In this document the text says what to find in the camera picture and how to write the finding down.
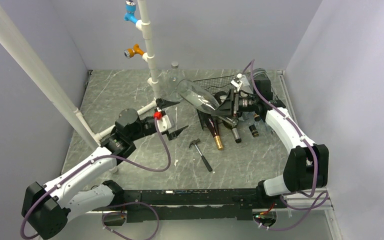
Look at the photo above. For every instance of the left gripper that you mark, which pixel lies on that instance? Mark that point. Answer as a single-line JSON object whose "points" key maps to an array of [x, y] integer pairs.
{"points": [[161, 103]]}

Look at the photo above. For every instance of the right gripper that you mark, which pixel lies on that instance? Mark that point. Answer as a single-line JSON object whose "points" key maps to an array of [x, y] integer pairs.
{"points": [[226, 108]]}

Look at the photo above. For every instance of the clear frosted wine bottle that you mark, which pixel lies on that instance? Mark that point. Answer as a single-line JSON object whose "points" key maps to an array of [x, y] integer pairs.
{"points": [[201, 99]]}

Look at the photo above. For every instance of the round clear glass bottle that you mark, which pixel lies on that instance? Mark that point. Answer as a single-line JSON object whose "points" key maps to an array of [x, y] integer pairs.
{"points": [[175, 75]]}

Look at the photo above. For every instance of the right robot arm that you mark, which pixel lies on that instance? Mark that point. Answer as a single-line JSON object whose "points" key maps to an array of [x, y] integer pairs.
{"points": [[306, 167]]}

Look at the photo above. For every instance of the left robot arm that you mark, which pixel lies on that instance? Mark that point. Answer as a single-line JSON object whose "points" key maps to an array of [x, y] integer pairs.
{"points": [[47, 208]]}

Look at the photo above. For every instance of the green wine bottle silver cap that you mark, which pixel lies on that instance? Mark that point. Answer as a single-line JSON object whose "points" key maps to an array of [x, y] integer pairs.
{"points": [[234, 131]]}

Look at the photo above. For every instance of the red wine bottle gold cap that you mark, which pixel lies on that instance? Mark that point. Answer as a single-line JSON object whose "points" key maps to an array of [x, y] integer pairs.
{"points": [[213, 127]]}

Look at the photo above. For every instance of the blue label clear bottle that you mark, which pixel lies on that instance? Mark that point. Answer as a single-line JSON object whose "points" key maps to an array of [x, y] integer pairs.
{"points": [[263, 83]]}

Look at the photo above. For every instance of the small grey hammer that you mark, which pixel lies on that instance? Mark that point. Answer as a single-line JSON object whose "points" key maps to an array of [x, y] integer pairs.
{"points": [[194, 143]]}

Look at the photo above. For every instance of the orange pipe nozzle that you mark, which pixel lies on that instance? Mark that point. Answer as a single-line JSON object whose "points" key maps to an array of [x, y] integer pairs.
{"points": [[135, 50]]}

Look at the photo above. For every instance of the blue pipe nozzle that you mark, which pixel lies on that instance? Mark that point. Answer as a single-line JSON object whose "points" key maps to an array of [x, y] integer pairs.
{"points": [[130, 7]]}

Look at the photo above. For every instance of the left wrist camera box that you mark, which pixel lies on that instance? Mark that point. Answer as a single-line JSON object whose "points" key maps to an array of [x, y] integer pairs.
{"points": [[164, 122]]}

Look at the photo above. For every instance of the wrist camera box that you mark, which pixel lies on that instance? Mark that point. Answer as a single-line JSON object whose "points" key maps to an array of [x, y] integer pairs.
{"points": [[241, 83], [164, 122]]}

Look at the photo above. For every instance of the black wire wine rack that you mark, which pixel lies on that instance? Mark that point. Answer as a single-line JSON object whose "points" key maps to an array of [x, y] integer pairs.
{"points": [[267, 105]]}

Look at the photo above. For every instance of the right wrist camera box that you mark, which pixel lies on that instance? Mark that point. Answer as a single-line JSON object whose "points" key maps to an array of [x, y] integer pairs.
{"points": [[241, 83]]}

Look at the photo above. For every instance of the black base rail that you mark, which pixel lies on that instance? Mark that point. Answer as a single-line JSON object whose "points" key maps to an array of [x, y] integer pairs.
{"points": [[193, 204]]}

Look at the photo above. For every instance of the white pvc pipe frame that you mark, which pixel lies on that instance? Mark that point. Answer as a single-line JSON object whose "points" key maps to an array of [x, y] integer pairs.
{"points": [[21, 51]]}

